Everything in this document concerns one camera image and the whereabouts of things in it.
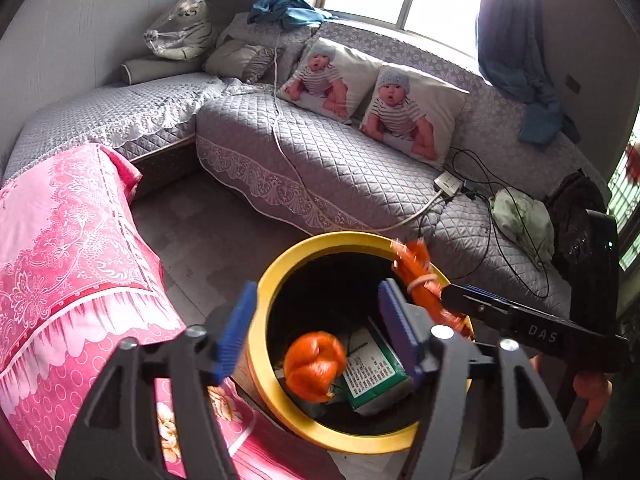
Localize black bag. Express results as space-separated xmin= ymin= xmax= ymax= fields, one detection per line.
xmin=545 ymin=172 xmax=608 ymax=281

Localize green white tissue packet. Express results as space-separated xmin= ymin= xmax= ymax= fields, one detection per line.
xmin=332 ymin=317 xmax=416 ymax=416

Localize white cable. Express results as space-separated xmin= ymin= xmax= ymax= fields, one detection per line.
xmin=272 ymin=35 xmax=446 ymax=233

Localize person's right hand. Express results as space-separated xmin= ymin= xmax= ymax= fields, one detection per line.
xmin=570 ymin=372 xmax=615 ymax=455

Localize yellow trash bin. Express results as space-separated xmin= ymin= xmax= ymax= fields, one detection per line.
xmin=245 ymin=232 xmax=473 ymax=456

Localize dark blue curtain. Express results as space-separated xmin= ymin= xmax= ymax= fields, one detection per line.
xmin=477 ymin=0 xmax=581 ymax=148

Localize pale green cloth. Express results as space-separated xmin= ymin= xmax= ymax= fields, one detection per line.
xmin=490 ymin=187 xmax=556 ymax=261

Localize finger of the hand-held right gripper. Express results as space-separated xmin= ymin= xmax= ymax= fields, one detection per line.
xmin=442 ymin=282 xmax=512 ymax=329

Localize barred side window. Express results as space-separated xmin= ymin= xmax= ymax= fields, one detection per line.
xmin=607 ymin=110 xmax=640 ymax=271

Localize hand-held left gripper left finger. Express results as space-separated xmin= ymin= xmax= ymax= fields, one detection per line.
xmin=55 ymin=280 xmax=259 ymax=480

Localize orange snack packet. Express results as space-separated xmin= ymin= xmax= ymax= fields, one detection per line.
xmin=392 ymin=240 xmax=473 ymax=341

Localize white power strip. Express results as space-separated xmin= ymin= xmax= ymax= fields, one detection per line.
xmin=432 ymin=171 xmax=463 ymax=198

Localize black cables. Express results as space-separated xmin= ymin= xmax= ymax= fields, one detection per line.
xmin=417 ymin=147 xmax=551 ymax=298

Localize large window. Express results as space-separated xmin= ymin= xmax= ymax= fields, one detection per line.
xmin=305 ymin=0 xmax=493 ymax=61

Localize baby print pillow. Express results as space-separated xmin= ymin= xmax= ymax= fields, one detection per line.
xmin=277 ymin=37 xmax=386 ymax=123
xmin=360 ymin=65 xmax=471 ymax=171

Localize grey ruffled cushion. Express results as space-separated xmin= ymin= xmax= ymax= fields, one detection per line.
xmin=202 ymin=39 xmax=276 ymax=83

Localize grey bolster pillow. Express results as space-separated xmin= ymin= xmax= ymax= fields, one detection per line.
xmin=122 ymin=57 xmax=206 ymax=86

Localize tiger plush in plastic bag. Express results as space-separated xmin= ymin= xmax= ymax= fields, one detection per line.
xmin=144 ymin=0 xmax=218 ymax=62

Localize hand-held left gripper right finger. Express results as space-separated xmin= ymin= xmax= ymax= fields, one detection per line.
xmin=377 ymin=279 xmax=583 ymax=480

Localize orange peel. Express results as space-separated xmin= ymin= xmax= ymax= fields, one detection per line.
xmin=283 ymin=331 xmax=347 ymax=403

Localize pink floral blanket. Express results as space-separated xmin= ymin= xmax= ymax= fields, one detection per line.
xmin=0 ymin=142 xmax=346 ymax=480

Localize grey quilted sofa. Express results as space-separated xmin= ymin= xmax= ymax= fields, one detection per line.
xmin=2 ymin=12 xmax=613 ymax=321

